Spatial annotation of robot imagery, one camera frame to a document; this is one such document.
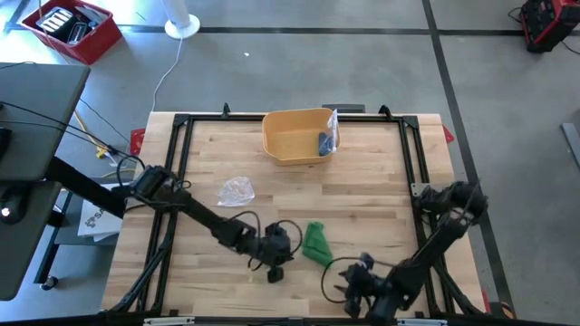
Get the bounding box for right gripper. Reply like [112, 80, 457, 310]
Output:
[333, 260, 393, 319]

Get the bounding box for green elastic bandage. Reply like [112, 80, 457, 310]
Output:
[301, 220, 334, 268]

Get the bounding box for clear plastic zip bag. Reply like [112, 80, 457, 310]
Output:
[316, 108, 341, 158]
[216, 176, 256, 208]

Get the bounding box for blue elastic bandage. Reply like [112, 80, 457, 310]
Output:
[318, 131, 334, 158]

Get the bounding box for yellow plastic bin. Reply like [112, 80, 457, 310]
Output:
[261, 107, 341, 167]

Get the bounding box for white printed box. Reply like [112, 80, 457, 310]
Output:
[76, 198, 124, 244]

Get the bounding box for white round stand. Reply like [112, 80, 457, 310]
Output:
[163, 0, 201, 40]

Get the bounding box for black computer mouse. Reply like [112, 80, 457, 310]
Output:
[0, 192, 26, 226]

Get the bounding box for dark grey operator desk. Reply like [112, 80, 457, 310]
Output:
[0, 62, 128, 302]

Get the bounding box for grey metal bar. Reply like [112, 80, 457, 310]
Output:
[560, 121, 580, 169]

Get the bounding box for red plastic crate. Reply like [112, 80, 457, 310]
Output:
[20, 0, 123, 65]

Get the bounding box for black tray with white slots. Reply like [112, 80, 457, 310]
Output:
[35, 6, 73, 35]

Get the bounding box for red toolbox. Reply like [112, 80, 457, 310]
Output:
[518, 0, 580, 53]

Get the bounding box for black looped cable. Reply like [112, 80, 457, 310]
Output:
[320, 256, 363, 304]
[226, 210, 304, 272]

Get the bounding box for silver aluminium bracket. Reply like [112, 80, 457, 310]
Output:
[143, 316, 196, 326]
[396, 318, 449, 326]

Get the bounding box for white power cable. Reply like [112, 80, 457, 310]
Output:
[150, 35, 185, 113]

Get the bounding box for yellow floor cable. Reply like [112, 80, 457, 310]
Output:
[72, 110, 137, 178]

